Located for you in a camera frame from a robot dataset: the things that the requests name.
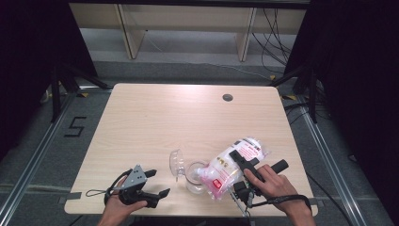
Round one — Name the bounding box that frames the person's right hand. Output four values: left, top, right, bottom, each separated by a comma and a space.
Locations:
244, 164, 307, 215

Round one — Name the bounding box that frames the black gripper strap cable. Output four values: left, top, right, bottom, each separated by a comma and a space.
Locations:
85, 169, 134, 205
250, 194, 312, 215

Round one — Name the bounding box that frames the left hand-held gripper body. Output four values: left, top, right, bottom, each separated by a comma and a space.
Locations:
118, 164, 159, 209

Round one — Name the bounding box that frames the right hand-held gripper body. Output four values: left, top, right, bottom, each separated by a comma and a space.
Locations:
230, 158, 289, 218

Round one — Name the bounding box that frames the aluminium floor rail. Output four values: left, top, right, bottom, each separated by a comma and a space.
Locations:
0, 93, 76, 218
297, 103, 393, 226

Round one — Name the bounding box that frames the bundle of black cables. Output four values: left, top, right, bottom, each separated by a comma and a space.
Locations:
252, 8, 295, 74

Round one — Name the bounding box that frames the black right gripper strap cable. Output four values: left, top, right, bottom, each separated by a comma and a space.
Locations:
250, 194, 312, 215

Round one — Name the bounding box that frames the black left gripper strap cable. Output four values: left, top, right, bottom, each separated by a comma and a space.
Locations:
85, 169, 134, 205

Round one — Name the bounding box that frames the clear glass jar with handle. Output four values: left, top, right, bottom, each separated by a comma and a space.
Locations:
168, 149, 211, 195

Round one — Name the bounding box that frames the red and white sugar bag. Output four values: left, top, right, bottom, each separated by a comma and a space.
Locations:
194, 136, 271, 202

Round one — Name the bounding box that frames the person's left hand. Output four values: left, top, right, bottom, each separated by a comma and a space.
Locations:
97, 196, 149, 226

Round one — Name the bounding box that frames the black floor cable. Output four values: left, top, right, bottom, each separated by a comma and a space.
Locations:
305, 172, 356, 226

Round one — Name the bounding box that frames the black curtain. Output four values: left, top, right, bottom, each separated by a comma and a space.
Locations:
0, 0, 98, 161
283, 0, 399, 218

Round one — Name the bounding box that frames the black metal stand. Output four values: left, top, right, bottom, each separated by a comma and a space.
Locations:
269, 62, 318, 123
50, 62, 111, 123

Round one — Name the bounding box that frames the white shelf unit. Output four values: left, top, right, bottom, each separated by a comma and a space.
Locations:
68, 3, 307, 62

